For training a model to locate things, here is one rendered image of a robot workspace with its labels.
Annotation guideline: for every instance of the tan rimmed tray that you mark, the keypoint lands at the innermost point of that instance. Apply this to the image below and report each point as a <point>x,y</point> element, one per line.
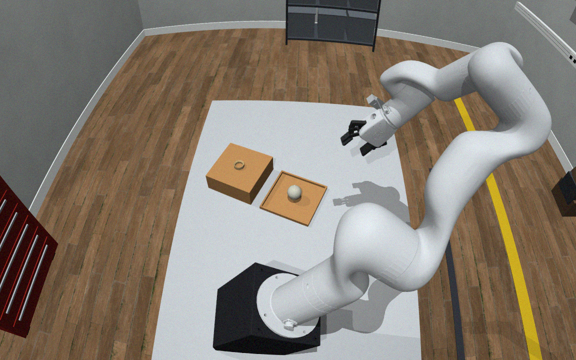
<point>299,210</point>

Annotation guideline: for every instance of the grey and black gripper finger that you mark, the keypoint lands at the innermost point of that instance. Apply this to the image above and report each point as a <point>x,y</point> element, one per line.
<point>366,148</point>
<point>355,125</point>

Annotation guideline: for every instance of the grey ball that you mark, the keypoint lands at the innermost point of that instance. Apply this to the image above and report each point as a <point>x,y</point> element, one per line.
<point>294,192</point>

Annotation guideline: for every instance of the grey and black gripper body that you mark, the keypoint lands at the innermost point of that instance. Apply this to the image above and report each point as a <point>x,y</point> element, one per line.
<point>377,129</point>

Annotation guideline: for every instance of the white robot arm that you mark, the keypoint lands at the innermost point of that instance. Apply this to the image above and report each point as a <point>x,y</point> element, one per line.
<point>369,238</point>

